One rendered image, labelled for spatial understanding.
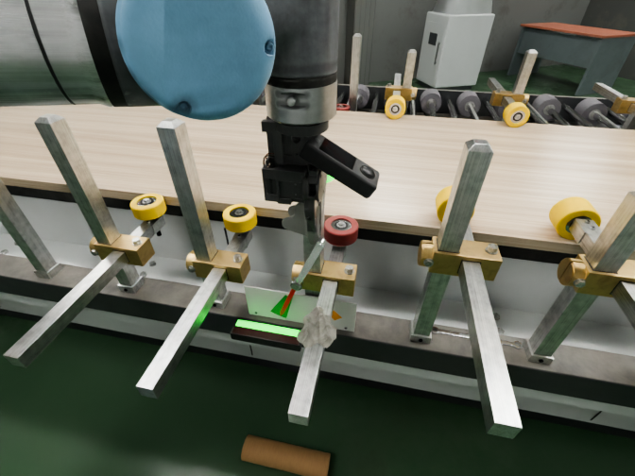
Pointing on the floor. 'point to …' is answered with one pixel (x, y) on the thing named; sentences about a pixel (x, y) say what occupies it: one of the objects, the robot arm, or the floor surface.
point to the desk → (575, 50)
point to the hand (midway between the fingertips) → (317, 238)
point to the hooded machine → (454, 43)
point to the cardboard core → (285, 456)
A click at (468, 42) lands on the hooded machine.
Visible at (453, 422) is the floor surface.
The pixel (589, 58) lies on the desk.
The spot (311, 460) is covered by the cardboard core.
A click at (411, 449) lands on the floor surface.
